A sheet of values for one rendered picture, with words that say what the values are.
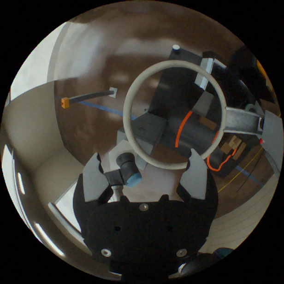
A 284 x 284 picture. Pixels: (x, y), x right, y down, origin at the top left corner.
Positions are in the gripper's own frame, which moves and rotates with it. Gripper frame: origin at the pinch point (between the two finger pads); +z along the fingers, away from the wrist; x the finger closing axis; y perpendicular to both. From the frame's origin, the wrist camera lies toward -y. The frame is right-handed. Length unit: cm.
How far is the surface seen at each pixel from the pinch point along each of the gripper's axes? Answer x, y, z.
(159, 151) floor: 28, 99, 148
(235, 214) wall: 455, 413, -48
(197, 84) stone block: 43, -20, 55
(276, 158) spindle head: 63, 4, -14
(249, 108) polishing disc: 83, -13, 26
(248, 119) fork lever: 59, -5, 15
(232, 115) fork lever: 46, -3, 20
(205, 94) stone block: 47, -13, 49
